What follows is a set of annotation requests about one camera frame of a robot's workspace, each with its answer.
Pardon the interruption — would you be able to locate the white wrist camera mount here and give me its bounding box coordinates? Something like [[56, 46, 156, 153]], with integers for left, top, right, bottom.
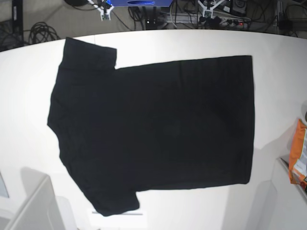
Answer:
[[198, 0, 225, 18], [88, 0, 114, 21]]

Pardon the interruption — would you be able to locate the white cabinet left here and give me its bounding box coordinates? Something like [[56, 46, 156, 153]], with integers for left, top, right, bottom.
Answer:
[[0, 167, 77, 230]]

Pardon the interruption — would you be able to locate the orange snack bag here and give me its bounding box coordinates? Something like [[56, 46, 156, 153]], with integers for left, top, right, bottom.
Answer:
[[288, 119, 307, 185]]

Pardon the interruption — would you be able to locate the black T-shirt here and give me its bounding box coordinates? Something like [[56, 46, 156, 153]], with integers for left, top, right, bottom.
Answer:
[[47, 38, 255, 217]]

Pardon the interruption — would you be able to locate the blue box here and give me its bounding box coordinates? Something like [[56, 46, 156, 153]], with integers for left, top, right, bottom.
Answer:
[[110, 0, 172, 7]]

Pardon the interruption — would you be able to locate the white table slot plate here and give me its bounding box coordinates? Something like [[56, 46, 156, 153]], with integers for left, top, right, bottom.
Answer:
[[87, 209, 148, 230]]

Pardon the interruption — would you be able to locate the white power strip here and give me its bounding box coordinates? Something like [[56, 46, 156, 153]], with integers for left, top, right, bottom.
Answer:
[[160, 12, 251, 27]]

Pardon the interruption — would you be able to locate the coiled black cable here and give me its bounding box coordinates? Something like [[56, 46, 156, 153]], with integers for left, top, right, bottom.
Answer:
[[28, 22, 61, 45]]

